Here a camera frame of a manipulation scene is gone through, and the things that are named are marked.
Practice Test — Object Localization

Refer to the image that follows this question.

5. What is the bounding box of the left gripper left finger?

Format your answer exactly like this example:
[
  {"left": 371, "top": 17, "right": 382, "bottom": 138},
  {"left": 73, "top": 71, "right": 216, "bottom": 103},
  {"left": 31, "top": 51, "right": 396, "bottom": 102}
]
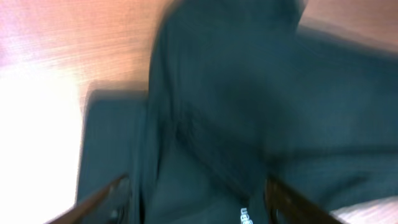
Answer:
[{"left": 49, "top": 175, "right": 131, "bottom": 224}]

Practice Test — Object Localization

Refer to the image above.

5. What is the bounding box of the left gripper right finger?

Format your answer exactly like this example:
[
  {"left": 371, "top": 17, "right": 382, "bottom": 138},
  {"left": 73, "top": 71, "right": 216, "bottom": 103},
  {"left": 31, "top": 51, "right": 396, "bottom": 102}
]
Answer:
[{"left": 264, "top": 175, "right": 343, "bottom": 224}]

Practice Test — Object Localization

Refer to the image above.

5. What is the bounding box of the black t-shirt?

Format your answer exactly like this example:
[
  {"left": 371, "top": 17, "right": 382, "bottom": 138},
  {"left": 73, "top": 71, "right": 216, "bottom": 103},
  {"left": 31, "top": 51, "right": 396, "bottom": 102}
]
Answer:
[{"left": 77, "top": 1, "right": 397, "bottom": 223}]

